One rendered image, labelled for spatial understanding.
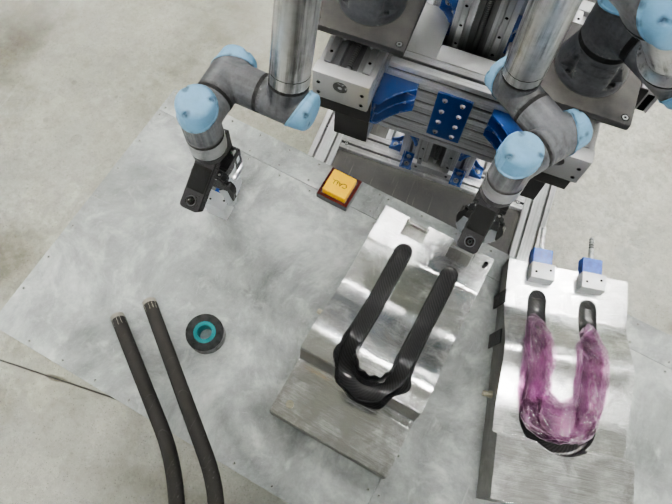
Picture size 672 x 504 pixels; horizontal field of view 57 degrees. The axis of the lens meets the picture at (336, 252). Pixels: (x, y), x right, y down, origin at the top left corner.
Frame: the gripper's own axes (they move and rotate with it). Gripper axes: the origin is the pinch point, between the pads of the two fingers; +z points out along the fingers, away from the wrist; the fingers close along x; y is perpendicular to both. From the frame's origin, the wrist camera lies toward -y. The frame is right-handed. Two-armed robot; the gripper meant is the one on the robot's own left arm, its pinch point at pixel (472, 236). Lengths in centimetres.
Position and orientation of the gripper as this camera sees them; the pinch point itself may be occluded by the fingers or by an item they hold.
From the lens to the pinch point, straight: 141.6
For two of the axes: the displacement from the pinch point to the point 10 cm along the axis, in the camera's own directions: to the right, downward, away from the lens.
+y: 4.7, -8.2, 3.3
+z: -0.2, 3.6, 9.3
